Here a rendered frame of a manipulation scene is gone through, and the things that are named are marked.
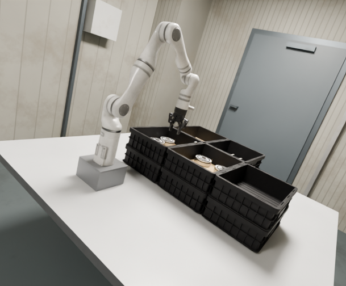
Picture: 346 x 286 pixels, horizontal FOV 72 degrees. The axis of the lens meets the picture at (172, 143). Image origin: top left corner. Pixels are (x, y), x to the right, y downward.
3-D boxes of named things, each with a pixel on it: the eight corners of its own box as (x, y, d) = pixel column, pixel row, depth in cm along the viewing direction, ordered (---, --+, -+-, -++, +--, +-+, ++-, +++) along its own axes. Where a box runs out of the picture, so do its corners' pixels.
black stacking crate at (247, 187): (266, 235, 96) (278, 211, 93) (206, 197, 112) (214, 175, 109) (288, 207, 128) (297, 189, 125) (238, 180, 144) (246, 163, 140)
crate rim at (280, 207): (276, 215, 93) (279, 210, 93) (212, 179, 110) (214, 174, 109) (296, 192, 125) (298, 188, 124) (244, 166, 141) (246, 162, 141)
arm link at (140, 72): (146, 62, 104) (132, 58, 110) (112, 114, 102) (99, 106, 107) (157, 75, 112) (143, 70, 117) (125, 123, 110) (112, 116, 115)
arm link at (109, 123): (103, 92, 107) (96, 127, 112) (116, 98, 102) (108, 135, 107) (120, 94, 115) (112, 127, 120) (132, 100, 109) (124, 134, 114)
